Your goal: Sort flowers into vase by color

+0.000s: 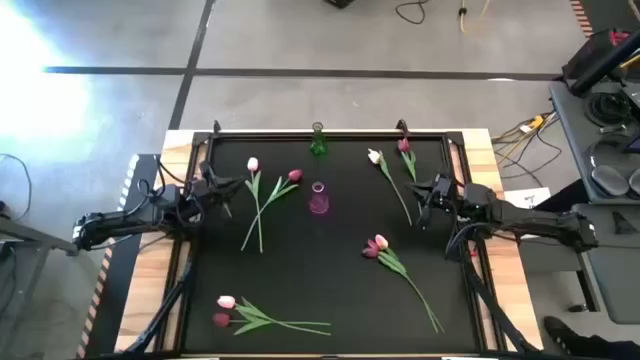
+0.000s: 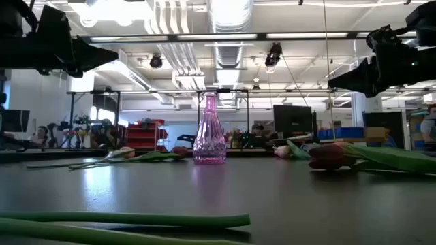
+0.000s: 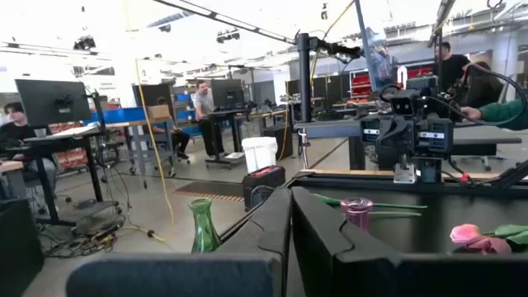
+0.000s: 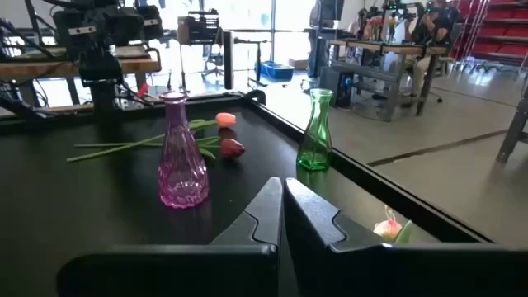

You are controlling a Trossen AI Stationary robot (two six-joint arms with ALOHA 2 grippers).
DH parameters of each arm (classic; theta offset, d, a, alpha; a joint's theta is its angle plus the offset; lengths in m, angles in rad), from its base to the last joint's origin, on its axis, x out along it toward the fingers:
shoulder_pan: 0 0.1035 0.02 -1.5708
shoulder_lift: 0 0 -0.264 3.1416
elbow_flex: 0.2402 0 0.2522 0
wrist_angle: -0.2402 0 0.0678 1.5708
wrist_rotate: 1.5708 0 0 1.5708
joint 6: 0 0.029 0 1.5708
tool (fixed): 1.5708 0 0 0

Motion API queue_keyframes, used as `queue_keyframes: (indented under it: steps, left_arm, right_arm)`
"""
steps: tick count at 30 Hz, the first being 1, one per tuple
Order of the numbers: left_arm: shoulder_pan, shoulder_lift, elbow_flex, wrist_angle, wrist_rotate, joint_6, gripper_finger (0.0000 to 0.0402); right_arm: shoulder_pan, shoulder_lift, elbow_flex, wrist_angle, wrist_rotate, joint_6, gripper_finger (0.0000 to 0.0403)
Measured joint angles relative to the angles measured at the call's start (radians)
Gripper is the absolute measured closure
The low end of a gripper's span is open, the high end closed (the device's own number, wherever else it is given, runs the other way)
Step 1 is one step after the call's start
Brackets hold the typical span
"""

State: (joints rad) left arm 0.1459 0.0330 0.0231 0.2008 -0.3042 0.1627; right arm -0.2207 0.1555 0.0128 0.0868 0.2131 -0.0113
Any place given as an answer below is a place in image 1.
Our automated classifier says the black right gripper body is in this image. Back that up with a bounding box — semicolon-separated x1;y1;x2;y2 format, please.
424;172;459;210

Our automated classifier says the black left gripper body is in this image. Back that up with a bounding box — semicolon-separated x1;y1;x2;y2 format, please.
192;162;231;206

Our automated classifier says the dark magenta artificial tulip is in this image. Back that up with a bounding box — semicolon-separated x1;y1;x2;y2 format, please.
240;168;305;252
211;312;332;329
361;238;440;334
397;137;419;184

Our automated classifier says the cream white artificial tulip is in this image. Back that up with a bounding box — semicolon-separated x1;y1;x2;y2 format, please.
367;147;414;227

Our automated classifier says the pink glass vase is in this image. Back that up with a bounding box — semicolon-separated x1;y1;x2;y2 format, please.
307;180;331;216

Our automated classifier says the green glass vase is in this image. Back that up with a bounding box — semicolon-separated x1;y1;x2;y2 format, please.
308;121;329;157

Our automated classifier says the white paper sheet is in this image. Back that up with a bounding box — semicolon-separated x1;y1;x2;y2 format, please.
503;187;553;211

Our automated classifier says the black table mat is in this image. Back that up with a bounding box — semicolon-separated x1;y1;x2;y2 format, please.
182;133;481;354

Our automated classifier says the black platform with striped edge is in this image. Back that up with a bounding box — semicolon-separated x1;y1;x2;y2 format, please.
74;153;161;360

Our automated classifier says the person's shoe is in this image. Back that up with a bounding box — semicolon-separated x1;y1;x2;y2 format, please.
543;315;640;359

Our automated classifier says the grey metal desk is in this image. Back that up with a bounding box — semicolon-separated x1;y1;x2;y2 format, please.
0;199;82;321

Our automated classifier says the grey low side table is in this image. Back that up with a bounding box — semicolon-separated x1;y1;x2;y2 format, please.
569;202;640;326

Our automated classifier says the black tube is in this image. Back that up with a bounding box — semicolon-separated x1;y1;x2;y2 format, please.
569;29;640;99

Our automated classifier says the black mesh basket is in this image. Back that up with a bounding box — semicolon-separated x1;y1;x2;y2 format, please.
562;27;631;81

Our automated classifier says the black metal table frame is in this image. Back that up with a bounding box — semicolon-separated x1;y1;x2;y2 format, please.
154;119;541;360

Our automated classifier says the black diagonal frame strut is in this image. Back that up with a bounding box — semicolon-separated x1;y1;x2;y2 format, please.
459;259;539;354
124;259;194;354

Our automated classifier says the yellow cable with plug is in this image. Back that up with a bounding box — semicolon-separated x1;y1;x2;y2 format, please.
492;112;559;151

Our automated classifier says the black looped floor cable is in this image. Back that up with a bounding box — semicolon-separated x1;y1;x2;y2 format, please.
394;0;430;25

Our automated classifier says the yellow floor cable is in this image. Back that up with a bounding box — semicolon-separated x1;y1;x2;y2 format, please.
458;0;491;34

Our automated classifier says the coiled black cable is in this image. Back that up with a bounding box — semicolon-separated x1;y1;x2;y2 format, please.
584;92;632;129

